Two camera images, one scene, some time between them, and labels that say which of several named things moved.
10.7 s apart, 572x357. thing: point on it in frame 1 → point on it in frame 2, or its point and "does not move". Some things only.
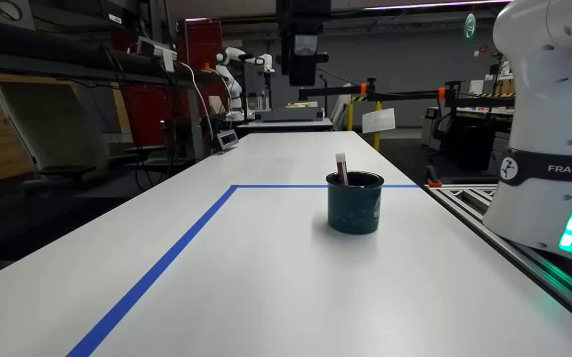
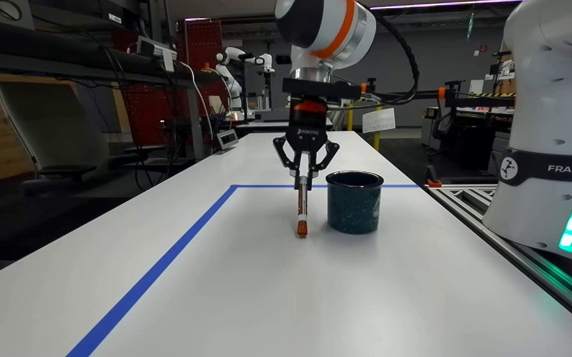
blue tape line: (104, 329) does not move
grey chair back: (66, 126) does not move
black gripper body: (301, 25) → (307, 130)
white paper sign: (380, 120) does not move
